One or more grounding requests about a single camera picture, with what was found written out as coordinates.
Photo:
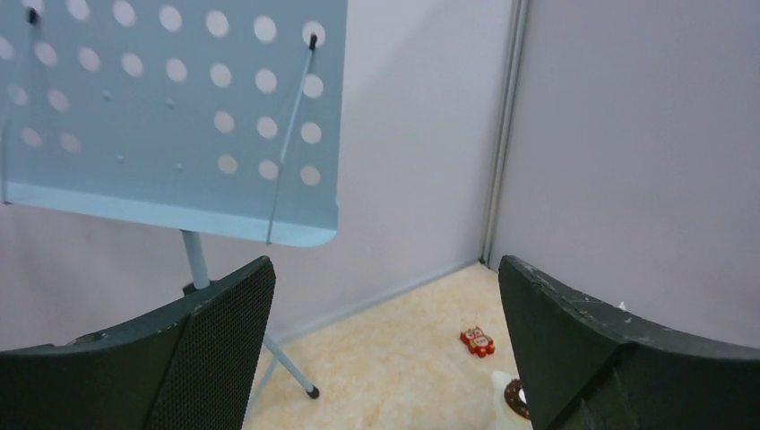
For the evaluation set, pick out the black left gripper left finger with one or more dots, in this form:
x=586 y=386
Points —
x=189 y=364

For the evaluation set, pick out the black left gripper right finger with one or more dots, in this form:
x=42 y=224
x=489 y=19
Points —
x=587 y=364

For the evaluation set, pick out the chocolate sprinkled donut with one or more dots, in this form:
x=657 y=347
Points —
x=515 y=399

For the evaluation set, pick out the white tiered serving stand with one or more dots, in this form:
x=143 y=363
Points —
x=506 y=418

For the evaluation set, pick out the blue perforated panel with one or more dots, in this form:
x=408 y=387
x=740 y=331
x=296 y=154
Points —
x=218 y=117

